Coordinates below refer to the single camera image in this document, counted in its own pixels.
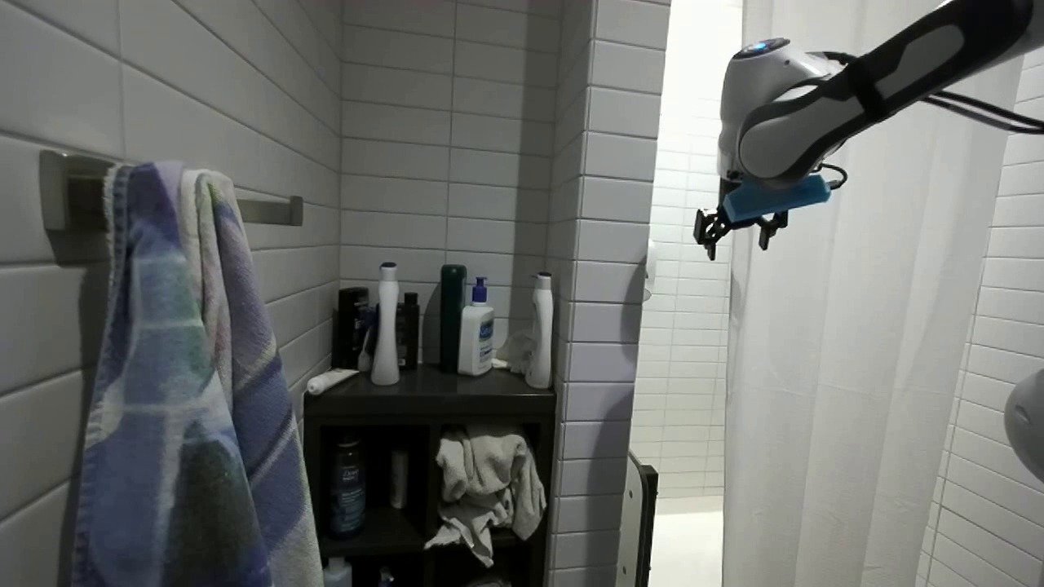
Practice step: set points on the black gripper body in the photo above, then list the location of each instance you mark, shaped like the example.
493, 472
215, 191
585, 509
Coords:
745, 223

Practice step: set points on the white shower curtain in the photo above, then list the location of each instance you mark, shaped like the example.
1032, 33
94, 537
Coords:
858, 379

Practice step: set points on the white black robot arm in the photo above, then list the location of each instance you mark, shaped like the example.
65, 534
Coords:
784, 108

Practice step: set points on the white bottle with cap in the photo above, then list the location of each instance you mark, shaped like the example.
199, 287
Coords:
539, 331

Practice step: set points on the white lotion bottle blue pump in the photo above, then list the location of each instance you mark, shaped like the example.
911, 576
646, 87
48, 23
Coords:
478, 338

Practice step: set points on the dark green tall bottle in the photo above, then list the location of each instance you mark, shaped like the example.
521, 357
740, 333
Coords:
451, 314

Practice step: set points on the dark slim bottle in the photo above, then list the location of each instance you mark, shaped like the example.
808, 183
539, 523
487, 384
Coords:
408, 331

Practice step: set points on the dark shelf unit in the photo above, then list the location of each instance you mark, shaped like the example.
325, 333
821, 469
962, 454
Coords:
435, 396

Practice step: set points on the tall white slim bottle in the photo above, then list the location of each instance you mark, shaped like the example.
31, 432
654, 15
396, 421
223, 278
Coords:
387, 327

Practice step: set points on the white crumpled cloth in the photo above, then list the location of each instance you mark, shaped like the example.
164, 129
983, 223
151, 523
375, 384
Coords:
485, 483

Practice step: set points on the black wide bottle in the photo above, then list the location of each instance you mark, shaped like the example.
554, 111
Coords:
350, 327

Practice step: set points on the small white bottle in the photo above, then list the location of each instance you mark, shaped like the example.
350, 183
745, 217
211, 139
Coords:
399, 476

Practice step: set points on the white tube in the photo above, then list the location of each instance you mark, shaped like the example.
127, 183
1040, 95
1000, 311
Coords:
331, 379

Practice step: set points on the metal towel bar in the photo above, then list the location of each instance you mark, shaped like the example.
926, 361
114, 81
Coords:
262, 211

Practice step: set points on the light blue container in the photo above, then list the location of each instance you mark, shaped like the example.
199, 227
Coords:
336, 576

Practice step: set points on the blue green striped towel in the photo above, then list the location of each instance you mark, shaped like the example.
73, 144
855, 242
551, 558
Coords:
185, 411

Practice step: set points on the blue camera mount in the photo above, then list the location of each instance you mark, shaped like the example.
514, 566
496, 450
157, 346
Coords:
775, 201

